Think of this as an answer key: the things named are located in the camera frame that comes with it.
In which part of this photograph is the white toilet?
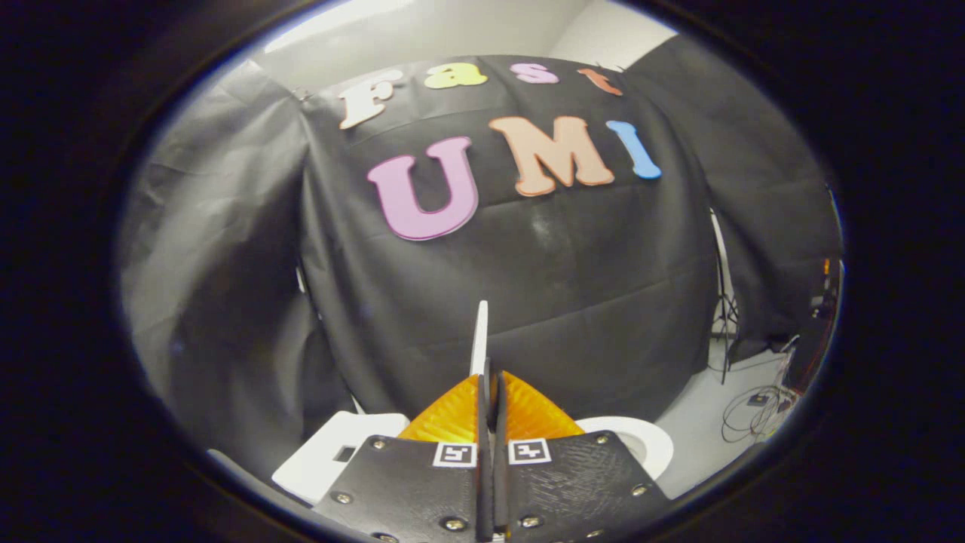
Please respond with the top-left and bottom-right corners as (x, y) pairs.
(271, 411), (674, 505)

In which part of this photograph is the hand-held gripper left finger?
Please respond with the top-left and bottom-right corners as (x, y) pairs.
(313, 360), (495, 542)

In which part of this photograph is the black backdrop cloth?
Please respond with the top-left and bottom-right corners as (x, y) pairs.
(119, 34), (844, 483)

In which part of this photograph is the black tripod stand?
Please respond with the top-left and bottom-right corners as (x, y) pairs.
(709, 211), (743, 385)

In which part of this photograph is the large black box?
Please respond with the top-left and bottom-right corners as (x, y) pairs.
(784, 256), (842, 393)

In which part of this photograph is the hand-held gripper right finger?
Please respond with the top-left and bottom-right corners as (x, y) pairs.
(494, 370), (670, 542)

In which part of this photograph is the black cable tangle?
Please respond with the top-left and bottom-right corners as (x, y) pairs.
(722, 385), (800, 444)

